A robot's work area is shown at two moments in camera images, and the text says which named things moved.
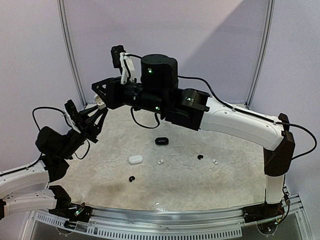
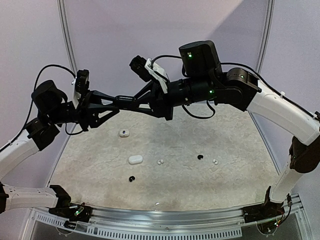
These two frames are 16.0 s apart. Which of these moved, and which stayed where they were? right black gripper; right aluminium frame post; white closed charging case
Moved: right black gripper
Stayed: white closed charging case; right aluminium frame post
